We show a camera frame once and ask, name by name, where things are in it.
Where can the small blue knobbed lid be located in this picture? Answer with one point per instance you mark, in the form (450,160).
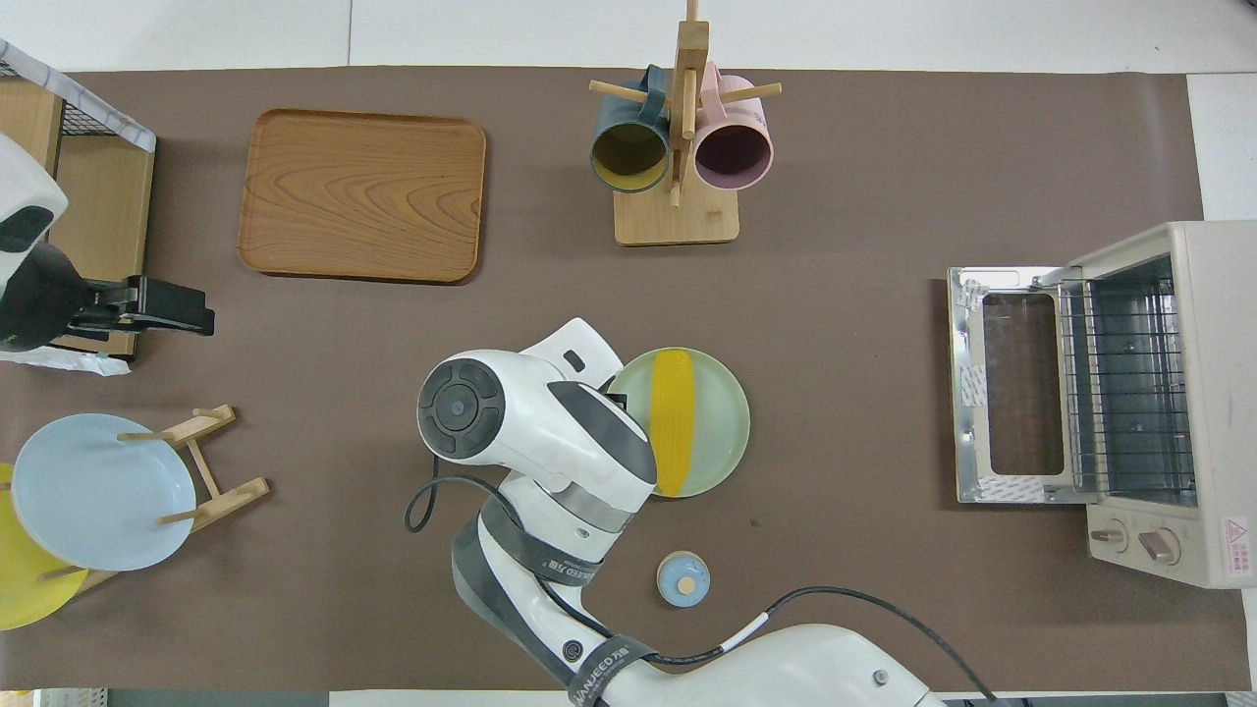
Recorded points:
(683,581)

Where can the dark blue mug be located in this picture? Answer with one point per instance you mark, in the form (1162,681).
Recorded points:
(628,155)

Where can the wooden plate rack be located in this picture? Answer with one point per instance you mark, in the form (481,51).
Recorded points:
(236,493)

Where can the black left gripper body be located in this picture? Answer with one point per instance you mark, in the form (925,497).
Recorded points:
(39,299)

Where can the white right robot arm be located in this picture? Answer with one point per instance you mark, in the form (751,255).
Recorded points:
(550,442)

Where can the brown table mat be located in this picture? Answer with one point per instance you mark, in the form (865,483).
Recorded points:
(835,196)

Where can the wooden serving tray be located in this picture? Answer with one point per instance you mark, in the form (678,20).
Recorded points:
(363,196)

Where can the pink mug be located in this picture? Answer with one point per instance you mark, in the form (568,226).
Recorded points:
(735,152)

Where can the wooden mug rack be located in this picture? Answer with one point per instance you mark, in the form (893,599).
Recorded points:
(678,221)

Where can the yellow plate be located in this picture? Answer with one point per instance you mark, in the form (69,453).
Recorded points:
(25,594)

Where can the mint green plate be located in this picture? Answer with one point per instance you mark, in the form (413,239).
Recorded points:
(722,422)

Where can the yellow corn cob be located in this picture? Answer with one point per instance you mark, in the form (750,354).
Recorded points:
(674,422)

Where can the white toaster oven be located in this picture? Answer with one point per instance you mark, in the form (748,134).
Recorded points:
(1208,295)

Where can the light blue plate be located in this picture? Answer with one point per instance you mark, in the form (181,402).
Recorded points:
(98,501)

